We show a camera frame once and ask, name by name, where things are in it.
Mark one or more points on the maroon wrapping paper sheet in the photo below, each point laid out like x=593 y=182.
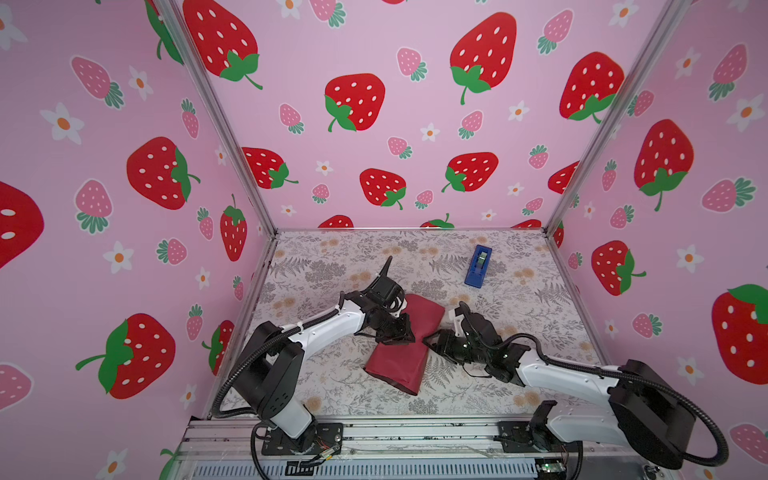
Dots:
x=403 y=366

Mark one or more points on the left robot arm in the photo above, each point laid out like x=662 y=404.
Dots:
x=274 y=355

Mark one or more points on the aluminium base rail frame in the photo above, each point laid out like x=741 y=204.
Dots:
x=420 y=447

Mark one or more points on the blue tape dispenser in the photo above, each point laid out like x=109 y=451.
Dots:
x=478 y=266

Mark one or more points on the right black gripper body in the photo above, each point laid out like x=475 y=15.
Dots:
x=456 y=349

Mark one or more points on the floral table mat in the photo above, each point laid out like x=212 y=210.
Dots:
x=523 y=291

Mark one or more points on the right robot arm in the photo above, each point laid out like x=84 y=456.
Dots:
x=627 y=406

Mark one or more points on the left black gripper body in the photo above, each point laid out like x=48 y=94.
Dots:
x=392 y=329

